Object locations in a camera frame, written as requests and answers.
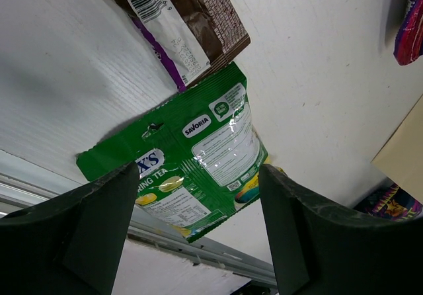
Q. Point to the brown chocolate bar wrapper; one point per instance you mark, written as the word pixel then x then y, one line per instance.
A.
pixel 191 38

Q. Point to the brown paper bag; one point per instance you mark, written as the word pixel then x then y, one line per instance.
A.
pixel 400 159

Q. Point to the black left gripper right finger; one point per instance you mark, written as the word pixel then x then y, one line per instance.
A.
pixel 321 247

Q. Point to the green candy bag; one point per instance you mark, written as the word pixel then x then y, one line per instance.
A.
pixel 198 155

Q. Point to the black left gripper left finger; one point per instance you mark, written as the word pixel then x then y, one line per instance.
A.
pixel 70 244

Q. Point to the red purple candy bag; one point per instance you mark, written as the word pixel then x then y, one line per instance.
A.
pixel 408 41

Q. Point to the purple nut snack bag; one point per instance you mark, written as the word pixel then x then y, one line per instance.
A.
pixel 390 203

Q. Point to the aluminium front table rail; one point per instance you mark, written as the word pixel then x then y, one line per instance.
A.
pixel 143 228

